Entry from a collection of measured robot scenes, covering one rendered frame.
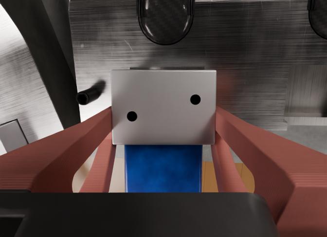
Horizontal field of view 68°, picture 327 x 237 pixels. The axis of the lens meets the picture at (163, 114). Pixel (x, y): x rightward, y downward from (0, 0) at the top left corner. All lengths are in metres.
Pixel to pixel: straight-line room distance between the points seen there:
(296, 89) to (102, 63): 0.15
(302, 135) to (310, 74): 0.10
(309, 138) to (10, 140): 0.30
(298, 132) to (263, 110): 0.12
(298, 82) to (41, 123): 0.23
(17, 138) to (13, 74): 0.06
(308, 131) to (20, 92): 0.29
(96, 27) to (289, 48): 0.13
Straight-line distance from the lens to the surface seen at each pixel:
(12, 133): 0.27
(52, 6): 0.31
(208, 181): 0.31
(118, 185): 0.33
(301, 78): 0.21
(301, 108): 0.22
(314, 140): 0.31
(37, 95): 0.26
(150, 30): 0.18
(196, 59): 0.17
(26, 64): 0.26
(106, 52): 0.18
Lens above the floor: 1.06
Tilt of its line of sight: 73 degrees down
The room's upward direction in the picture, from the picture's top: 152 degrees counter-clockwise
